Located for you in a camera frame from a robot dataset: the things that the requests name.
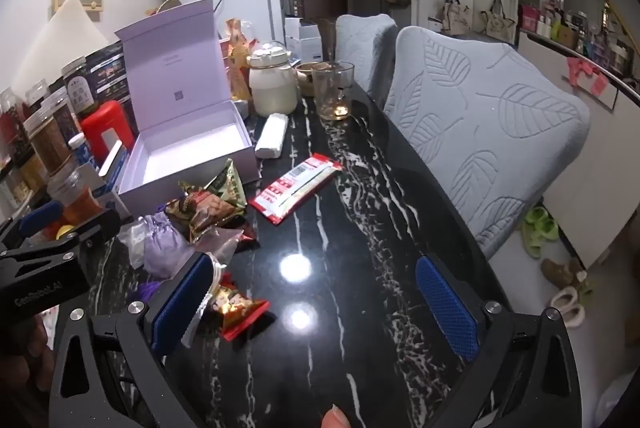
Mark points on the green triangular snack packet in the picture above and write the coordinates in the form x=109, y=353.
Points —
x=227, y=188

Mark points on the white cardboard box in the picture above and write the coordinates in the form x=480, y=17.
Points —
x=305, y=51
x=300, y=28

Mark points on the clear plastic zip bag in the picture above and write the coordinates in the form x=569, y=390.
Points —
x=220, y=248

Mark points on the small clear plastic bag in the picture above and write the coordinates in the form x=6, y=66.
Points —
x=131, y=245

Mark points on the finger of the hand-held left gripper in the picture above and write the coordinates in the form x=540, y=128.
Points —
x=95, y=228
x=42, y=214

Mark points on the brown gold snack packet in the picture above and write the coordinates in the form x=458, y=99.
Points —
x=200, y=208

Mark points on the light blue covered chair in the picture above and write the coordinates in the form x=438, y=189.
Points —
x=362, y=48
x=480, y=123

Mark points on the purple tassel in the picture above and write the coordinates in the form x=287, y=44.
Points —
x=162, y=240

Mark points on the person's left hand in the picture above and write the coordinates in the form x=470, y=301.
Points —
x=25, y=358

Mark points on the row of clear storage jars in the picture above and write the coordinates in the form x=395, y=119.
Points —
x=50, y=138

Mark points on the blue white carton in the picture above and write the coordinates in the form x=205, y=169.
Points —
x=112, y=168

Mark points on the person's right hand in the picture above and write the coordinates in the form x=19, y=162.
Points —
x=336, y=418

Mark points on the brown ceramic bowl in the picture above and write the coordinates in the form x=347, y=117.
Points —
x=304, y=76

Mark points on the beige tote bag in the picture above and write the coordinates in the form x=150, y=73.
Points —
x=496, y=18
x=456, y=11

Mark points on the green slipper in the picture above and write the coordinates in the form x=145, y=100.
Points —
x=533, y=244
x=544, y=222

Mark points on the red canister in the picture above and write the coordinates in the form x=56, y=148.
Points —
x=97, y=121

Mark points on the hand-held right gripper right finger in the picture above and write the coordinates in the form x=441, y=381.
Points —
x=447, y=313

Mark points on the white fridge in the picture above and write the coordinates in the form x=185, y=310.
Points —
x=250, y=3

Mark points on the row of cosmetic bottles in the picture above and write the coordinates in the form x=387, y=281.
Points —
x=575, y=31

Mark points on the pink sticky notes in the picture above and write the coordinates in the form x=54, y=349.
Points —
x=592, y=81

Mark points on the white lidded jar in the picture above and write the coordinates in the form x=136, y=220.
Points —
x=272, y=88

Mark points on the white low cabinet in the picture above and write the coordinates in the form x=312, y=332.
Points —
x=575, y=148

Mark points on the red candy packet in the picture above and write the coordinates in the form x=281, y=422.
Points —
x=240, y=308

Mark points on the glass cup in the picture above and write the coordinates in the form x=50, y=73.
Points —
x=332, y=88

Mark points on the white slipper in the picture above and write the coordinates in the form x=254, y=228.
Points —
x=564, y=300
x=574, y=315

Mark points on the orange snack bag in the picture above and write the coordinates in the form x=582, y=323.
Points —
x=237, y=58

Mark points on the white foam board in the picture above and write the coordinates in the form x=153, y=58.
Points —
x=60, y=43

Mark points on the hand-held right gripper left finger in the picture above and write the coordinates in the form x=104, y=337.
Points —
x=182, y=303

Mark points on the red white snack packet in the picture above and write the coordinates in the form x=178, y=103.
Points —
x=295, y=188

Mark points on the lavender gift box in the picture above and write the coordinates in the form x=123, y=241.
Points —
x=175, y=58

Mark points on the black printed box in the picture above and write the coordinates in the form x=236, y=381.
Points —
x=107, y=73

